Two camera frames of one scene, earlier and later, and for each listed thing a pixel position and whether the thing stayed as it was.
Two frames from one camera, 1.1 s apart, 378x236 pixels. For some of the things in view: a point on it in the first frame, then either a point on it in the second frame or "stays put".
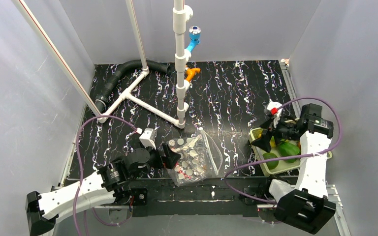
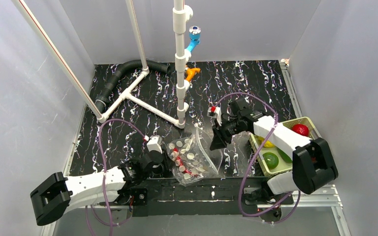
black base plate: [225, 196] stays put
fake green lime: [271, 165] stays put
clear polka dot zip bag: [201, 158] stays put
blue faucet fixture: [194, 33] stays put
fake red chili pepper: [184, 175] -> [180, 162]
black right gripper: [271, 134] -> [224, 131]
